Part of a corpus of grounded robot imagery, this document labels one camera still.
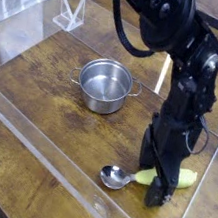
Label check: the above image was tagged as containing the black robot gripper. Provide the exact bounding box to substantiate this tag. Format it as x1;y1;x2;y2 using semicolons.
139;33;218;208

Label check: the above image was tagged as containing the green handled metal spoon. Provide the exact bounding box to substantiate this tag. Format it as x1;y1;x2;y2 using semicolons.
99;165;198;190

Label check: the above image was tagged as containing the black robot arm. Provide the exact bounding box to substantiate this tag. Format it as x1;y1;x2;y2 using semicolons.
112;0;218;207

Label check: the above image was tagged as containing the small stainless steel pot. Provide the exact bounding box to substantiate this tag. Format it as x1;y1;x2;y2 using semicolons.
69;58;142;115

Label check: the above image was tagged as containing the clear acrylic triangle bracket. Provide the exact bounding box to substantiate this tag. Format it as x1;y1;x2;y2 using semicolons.
52;0;86;32

